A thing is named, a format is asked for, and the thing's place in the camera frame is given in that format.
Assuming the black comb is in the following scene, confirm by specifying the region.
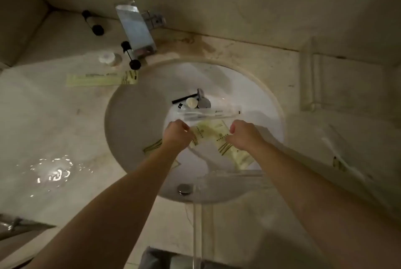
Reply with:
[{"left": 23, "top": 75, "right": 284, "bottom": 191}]
[{"left": 171, "top": 96, "right": 198, "bottom": 105}]

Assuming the chrome faucet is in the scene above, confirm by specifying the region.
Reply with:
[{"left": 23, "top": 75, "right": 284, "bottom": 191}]
[{"left": 115, "top": 2, "right": 167, "bottom": 59}]

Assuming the person's right hand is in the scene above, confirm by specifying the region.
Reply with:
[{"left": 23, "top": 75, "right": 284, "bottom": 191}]
[{"left": 229, "top": 119, "right": 268, "bottom": 151}]

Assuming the person's left hand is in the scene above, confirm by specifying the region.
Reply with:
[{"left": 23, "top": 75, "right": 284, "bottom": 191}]
[{"left": 162, "top": 119, "right": 196, "bottom": 151}]

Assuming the clear toothbrush packet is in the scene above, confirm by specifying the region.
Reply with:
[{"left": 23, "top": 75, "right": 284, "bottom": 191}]
[
  {"left": 319, "top": 123, "right": 376, "bottom": 185},
  {"left": 177, "top": 107, "right": 242, "bottom": 122}
]

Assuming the transparent tray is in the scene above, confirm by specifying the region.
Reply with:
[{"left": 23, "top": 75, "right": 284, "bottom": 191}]
[{"left": 191, "top": 168, "right": 276, "bottom": 269}]

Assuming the white sink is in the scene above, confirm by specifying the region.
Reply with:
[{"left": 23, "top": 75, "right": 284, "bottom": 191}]
[{"left": 104, "top": 59, "right": 286, "bottom": 205}]

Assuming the person's left forearm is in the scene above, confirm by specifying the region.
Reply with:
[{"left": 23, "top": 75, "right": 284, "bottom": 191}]
[{"left": 27, "top": 140, "right": 189, "bottom": 269}]

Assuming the chrome towel rail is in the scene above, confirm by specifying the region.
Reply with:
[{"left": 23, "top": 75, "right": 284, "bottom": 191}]
[{"left": 0, "top": 215, "right": 35, "bottom": 235}]

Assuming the black-capped bottle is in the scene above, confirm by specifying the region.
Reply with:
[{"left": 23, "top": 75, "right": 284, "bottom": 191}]
[
  {"left": 81, "top": 10, "right": 104, "bottom": 36},
  {"left": 120, "top": 41, "right": 142, "bottom": 71}
]

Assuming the chrome drain stopper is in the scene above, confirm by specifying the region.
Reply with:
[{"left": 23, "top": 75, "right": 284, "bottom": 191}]
[{"left": 196, "top": 89, "right": 211, "bottom": 109}]

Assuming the person's right forearm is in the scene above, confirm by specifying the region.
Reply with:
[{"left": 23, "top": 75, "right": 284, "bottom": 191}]
[{"left": 246, "top": 139, "right": 401, "bottom": 269}]

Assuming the clear acrylic tray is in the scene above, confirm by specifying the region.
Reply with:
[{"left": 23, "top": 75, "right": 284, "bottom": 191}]
[{"left": 299, "top": 35, "right": 401, "bottom": 116}]

